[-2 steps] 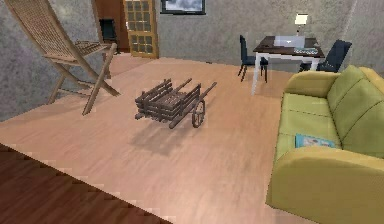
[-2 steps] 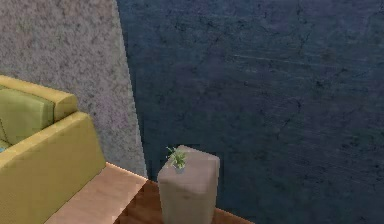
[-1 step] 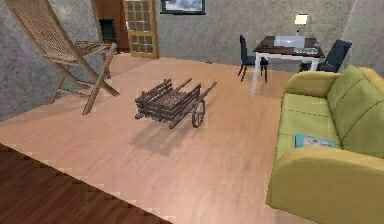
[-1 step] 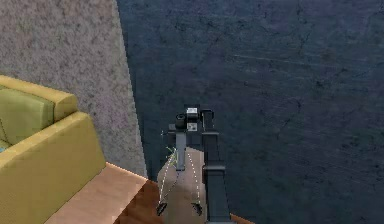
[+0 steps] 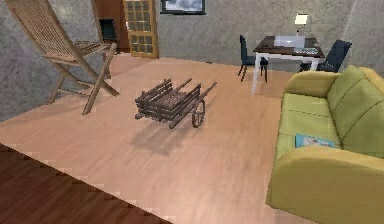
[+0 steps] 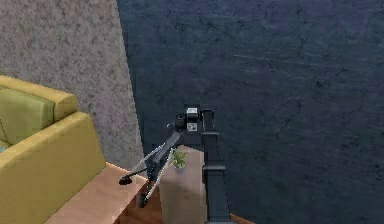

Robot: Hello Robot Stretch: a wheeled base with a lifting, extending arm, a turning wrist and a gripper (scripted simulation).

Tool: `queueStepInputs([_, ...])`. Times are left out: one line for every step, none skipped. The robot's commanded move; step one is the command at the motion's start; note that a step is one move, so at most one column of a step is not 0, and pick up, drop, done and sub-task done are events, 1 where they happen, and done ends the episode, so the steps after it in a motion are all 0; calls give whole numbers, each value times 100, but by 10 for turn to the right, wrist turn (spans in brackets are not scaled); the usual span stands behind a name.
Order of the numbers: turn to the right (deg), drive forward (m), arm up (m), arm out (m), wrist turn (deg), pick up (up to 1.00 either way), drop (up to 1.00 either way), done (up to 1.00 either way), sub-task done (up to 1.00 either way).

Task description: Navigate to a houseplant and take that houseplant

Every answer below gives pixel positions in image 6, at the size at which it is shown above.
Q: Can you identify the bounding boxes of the yellow sofa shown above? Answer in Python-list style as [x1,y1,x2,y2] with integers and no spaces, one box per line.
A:
[0,75,107,224]

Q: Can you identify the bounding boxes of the beige side table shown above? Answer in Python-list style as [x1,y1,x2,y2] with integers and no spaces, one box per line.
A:
[159,145,208,224]

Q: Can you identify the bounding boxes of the small green houseplant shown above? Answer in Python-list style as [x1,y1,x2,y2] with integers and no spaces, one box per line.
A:
[170,149,188,174]

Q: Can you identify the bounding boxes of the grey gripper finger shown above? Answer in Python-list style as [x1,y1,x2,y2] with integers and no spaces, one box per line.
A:
[118,142,167,186]
[135,149,174,209]

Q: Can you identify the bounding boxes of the green sofa cushion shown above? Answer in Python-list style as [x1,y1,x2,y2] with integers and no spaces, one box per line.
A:
[0,87,55,146]

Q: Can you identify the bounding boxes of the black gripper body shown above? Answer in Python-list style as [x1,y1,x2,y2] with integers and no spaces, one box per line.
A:
[151,113,188,164]

